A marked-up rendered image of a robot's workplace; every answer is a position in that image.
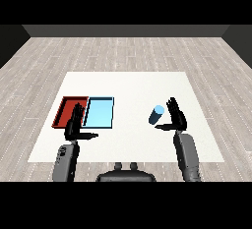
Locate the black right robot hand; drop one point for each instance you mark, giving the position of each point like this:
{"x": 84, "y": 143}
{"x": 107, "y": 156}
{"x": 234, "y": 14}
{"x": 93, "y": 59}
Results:
{"x": 178, "y": 119}

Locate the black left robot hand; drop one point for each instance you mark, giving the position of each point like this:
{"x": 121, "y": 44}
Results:
{"x": 72, "y": 128}

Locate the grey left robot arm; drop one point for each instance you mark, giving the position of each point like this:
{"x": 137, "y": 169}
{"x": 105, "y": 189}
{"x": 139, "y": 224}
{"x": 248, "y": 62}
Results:
{"x": 65, "y": 162}

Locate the red shallow open box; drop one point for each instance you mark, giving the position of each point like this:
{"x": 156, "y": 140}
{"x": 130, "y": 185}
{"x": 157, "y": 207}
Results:
{"x": 67, "y": 111}

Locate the small blue can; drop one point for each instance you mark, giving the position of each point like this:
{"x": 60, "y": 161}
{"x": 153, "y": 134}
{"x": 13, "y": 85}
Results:
{"x": 156, "y": 114}

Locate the light blue shallow open box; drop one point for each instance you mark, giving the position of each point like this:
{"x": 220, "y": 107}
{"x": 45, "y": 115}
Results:
{"x": 98, "y": 112}

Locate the dark grey robot body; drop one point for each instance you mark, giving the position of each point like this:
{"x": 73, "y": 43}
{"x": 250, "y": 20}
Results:
{"x": 126, "y": 175}

